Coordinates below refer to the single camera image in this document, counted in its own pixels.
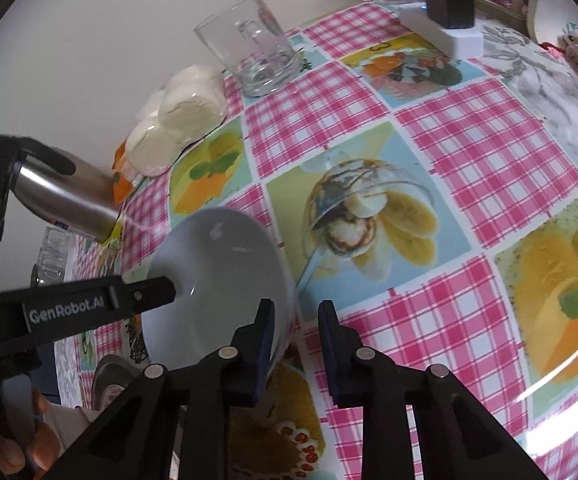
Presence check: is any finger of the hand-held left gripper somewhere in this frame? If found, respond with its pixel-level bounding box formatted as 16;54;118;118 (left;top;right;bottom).
119;276;177;318

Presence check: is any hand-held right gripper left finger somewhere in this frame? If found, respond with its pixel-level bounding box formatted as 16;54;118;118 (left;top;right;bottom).
44;298;276;480

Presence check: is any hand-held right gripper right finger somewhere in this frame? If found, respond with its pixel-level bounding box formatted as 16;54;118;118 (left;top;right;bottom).
318;300;544;480

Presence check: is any pale blue bowl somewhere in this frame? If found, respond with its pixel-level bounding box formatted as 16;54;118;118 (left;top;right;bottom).
142;207;297;376

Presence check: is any person's left hand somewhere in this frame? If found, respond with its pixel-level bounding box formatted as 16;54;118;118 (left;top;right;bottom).
0;422;64;480

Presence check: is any clear glass cup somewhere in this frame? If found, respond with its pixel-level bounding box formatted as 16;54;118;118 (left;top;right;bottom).
44;225;77;261
36;250;72;286

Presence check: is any stainless steel thermos jug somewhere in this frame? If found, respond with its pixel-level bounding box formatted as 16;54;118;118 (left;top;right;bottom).
9;147;120;241

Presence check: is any orange snack packet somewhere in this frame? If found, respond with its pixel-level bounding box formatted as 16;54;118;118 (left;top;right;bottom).
112;142;142;198

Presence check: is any bag of white steamed buns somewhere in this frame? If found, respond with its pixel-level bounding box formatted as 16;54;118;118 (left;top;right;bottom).
126;65;230;176

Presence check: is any clear glass mug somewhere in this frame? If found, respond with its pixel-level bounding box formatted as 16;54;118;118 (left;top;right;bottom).
194;0;302;98

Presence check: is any white chair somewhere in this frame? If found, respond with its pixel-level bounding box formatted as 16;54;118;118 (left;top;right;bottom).
486;0;544;41

